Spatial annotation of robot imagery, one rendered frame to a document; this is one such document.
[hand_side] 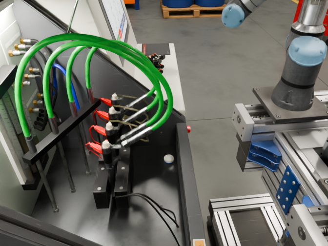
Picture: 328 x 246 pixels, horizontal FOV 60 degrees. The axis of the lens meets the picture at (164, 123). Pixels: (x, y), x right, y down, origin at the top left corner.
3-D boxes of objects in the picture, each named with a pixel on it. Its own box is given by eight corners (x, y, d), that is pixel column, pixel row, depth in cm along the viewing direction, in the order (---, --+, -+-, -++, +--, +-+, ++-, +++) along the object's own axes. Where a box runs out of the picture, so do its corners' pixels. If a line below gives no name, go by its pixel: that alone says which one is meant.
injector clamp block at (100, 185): (131, 221, 92) (127, 190, 82) (99, 222, 91) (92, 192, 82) (134, 149, 118) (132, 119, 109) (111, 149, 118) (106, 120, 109)
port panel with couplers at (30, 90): (40, 126, 95) (10, 35, 76) (30, 126, 95) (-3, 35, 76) (51, 104, 105) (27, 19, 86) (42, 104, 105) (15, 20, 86)
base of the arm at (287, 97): (299, 89, 116) (307, 66, 110) (320, 110, 105) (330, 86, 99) (264, 91, 115) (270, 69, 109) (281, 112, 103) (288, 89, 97)
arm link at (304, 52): (280, 82, 101) (291, 46, 93) (281, 66, 111) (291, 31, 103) (317, 88, 98) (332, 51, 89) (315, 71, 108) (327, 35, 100)
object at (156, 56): (167, 77, 136) (167, 67, 133) (145, 78, 136) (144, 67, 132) (165, 57, 154) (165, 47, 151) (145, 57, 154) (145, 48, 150)
